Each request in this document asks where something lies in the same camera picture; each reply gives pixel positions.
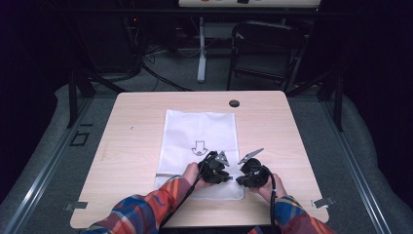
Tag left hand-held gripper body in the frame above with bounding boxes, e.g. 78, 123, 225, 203
199, 150, 232, 184

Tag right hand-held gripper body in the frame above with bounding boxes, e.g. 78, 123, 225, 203
237, 147, 273, 189

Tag white cloth bag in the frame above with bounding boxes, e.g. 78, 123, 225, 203
154, 109, 245, 201

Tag person's left hand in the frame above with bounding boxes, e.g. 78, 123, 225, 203
181, 162, 215, 192

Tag person's right hand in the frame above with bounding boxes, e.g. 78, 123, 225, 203
249, 173, 288, 205

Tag black metal stand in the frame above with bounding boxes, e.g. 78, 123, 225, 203
65, 69, 129, 130
284, 69, 346, 133

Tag white table leg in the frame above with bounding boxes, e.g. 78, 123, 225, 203
196, 16, 208, 84

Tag black folding chair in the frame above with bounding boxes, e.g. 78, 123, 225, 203
226, 20, 308, 94

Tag black computer tower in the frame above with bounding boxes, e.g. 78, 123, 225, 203
77, 13, 141, 74

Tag right hand-held gripper black cable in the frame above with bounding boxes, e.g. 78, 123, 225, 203
259, 164, 279, 230

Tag hand-held gripper black cable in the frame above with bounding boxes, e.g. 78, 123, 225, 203
259, 164, 279, 230
157, 150, 219, 230

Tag left hand-held gripper black cable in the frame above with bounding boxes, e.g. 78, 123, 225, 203
157, 150, 219, 230

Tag grey metal table bracket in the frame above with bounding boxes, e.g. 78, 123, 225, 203
63, 201, 89, 212
311, 195, 336, 210

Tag grey metal floor rail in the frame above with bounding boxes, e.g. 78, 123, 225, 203
0, 97, 95, 234
319, 97, 394, 234

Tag black floor cable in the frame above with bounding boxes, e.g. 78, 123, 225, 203
140, 62, 195, 93

